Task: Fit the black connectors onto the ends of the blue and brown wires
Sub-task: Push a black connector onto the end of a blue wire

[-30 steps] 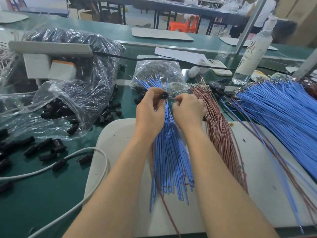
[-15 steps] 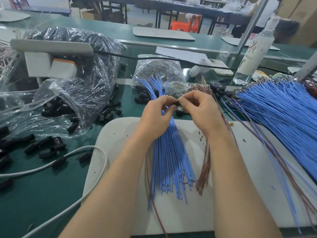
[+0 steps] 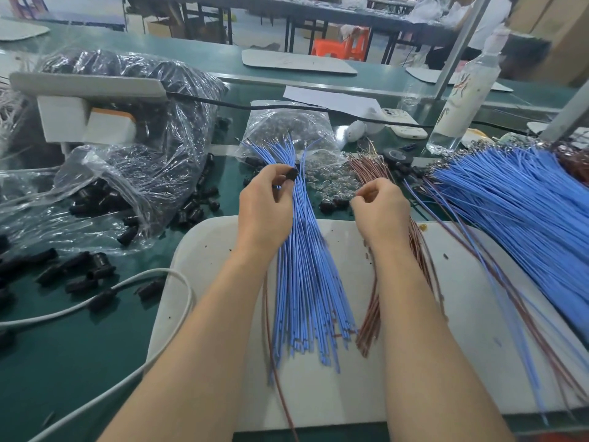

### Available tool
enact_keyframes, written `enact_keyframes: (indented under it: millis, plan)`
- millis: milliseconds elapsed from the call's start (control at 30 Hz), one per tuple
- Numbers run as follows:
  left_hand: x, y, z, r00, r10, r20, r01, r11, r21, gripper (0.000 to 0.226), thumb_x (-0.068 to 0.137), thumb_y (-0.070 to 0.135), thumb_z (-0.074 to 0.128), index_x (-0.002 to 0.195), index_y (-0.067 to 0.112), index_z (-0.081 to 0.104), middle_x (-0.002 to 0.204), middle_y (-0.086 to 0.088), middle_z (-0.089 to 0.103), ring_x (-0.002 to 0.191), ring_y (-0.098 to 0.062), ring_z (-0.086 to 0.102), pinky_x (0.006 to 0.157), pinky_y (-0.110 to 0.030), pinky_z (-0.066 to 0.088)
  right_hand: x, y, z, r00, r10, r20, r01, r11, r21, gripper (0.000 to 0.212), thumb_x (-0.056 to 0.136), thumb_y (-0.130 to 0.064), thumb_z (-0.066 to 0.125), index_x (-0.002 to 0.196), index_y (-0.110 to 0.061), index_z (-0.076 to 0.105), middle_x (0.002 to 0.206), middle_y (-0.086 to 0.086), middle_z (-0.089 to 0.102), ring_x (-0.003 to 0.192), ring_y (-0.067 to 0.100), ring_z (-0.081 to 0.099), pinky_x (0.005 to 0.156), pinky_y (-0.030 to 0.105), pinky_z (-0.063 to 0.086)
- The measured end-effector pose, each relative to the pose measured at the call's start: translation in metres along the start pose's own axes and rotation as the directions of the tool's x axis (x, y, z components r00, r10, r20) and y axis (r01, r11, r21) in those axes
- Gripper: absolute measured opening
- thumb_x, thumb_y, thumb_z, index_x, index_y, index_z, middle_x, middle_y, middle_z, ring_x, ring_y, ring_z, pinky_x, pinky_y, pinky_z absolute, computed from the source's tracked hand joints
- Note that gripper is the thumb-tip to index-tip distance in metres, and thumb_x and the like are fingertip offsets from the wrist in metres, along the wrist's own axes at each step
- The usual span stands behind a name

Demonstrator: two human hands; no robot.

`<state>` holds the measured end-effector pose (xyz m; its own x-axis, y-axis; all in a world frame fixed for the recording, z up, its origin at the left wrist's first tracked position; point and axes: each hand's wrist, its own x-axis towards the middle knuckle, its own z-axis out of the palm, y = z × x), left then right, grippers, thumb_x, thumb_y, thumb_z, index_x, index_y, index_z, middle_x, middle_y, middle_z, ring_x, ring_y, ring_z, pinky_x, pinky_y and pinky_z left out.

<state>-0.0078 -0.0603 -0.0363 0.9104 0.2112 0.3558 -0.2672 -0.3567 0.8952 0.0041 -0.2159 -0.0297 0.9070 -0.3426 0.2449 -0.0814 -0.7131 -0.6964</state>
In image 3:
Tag white flat device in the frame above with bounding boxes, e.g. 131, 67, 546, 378
368, 107, 429, 141

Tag slanted metal frame post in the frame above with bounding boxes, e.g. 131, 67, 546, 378
433, 0, 493, 99

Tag person's right forearm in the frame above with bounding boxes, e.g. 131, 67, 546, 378
372, 244, 517, 442

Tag white work board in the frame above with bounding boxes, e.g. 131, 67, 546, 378
147, 216, 589, 431

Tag short metal frame post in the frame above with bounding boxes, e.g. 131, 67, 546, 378
540, 80, 589, 144

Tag large clear plastic bag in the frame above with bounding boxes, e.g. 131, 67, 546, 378
0, 48, 228, 254

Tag white charging cable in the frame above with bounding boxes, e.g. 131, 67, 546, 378
0, 266, 194, 442

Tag white power strip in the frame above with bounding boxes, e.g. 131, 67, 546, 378
9, 71, 169, 102

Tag orange plastic crate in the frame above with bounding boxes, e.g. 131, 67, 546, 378
529, 432, 589, 442

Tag cardboard boxes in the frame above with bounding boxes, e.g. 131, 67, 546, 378
506, 0, 589, 87

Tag blue table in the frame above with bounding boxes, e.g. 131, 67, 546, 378
13, 0, 125, 31

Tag pile of black plastic caps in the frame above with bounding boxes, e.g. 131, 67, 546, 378
0, 153, 351, 351

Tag white flat tray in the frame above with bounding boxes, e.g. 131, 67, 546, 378
241, 48, 358, 76
0, 19, 52, 42
405, 67, 514, 94

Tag person's left forearm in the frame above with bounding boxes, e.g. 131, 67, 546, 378
99, 251, 282, 442

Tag large blue wire pile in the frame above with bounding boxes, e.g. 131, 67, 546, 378
422, 144, 589, 344

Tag person's right hand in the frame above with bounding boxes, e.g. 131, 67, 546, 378
350, 177, 412, 256

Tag white paper sheet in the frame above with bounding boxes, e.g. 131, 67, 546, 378
282, 85, 383, 118

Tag large pile of blue wires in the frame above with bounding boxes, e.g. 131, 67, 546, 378
262, 271, 299, 440

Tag long black-frame table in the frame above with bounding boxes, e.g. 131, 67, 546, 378
124, 0, 458, 63

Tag white spray bottle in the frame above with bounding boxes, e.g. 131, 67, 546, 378
426, 27, 512, 155

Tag orange plastic stool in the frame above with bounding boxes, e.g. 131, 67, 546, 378
311, 27, 371, 61

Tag bundle of stripped brown wires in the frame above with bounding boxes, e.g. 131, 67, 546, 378
0, 82, 27, 144

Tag black tape roll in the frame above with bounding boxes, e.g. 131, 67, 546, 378
382, 147, 414, 171

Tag small clear plastic bag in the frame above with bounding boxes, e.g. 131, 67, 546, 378
237, 101, 342, 176

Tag black power cord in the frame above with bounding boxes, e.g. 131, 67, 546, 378
166, 90, 429, 134

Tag white computer mouse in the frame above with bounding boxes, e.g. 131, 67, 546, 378
342, 121, 366, 145

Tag person's left hand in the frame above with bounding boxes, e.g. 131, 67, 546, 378
236, 163, 298, 265

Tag white orange charger adapter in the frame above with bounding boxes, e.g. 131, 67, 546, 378
83, 107, 137, 146

